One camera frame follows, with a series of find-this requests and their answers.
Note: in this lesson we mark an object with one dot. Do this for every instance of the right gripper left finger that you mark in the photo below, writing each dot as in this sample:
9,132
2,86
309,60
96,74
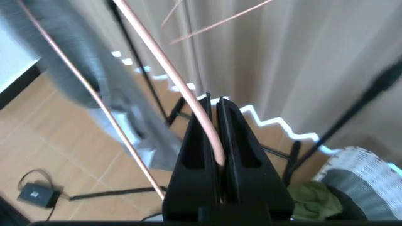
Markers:
188,182

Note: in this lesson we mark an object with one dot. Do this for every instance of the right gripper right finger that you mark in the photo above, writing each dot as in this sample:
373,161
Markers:
257,188

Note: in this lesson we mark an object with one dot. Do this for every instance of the pink clothes hanger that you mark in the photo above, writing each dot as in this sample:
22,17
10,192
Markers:
220,22
176,78

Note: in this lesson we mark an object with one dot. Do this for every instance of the pale grey shorts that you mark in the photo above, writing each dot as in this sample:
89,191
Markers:
78,56

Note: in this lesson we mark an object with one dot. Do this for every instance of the black clothes rack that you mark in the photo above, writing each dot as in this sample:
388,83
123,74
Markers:
291,163

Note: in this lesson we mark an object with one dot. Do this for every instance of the white laundry basket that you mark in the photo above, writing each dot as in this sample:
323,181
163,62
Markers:
370,175

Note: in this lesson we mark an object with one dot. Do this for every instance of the green garment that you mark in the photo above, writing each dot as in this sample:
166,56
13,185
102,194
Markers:
314,201

